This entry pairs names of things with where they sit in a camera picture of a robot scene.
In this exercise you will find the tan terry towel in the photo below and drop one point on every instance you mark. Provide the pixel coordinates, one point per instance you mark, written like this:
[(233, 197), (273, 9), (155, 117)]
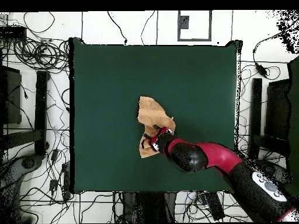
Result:
[(149, 112)]

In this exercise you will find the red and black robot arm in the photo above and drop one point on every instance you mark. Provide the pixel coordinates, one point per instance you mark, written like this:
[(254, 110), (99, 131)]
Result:
[(222, 156)]

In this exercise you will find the black flat panel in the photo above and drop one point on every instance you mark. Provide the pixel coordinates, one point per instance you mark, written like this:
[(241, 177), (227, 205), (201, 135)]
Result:
[(278, 109)]

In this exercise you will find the dark green table cloth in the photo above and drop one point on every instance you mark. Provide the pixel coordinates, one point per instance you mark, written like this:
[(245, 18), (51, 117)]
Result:
[(105, 93)]

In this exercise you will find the black power strip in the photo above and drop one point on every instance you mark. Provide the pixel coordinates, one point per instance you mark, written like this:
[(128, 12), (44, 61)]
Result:
[(215, 206), (67, 186)]

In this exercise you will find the black power adapter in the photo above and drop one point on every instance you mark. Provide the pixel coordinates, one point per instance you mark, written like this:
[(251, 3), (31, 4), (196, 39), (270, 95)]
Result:
[(55, 155), (53, 184)]

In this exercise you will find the black upright bar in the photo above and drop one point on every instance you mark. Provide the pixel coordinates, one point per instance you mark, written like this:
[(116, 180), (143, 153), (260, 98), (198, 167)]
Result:
[(256, 105), (42, 112)]

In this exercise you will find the black horizontal beam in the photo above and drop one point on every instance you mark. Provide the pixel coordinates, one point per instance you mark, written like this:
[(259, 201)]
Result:
[(21, 138), (268, 143)]

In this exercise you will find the small dark grey square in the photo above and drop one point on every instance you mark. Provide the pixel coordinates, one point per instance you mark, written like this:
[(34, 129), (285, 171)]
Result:
[(183, 22)]

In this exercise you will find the dark grey stand base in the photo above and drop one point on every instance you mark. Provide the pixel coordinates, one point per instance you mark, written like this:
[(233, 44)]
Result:
[(28, 163), (273, 172)]

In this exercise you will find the dark green cloth cover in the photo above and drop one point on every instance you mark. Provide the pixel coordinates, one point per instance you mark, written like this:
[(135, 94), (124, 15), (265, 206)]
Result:
[(294, 116)]

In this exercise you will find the black square cabinet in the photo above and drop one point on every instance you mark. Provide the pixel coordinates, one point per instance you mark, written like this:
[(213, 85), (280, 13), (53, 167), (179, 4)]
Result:
[(11, 98)]

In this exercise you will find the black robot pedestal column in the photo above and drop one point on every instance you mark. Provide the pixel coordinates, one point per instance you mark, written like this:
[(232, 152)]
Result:
[(149, 205)]

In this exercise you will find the grey square frame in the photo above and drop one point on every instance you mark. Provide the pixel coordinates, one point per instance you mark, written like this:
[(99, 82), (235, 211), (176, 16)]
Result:
[(193, 40)]

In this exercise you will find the black switch box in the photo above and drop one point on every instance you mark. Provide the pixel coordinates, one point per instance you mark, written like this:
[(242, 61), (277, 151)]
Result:
[(12, 32)]

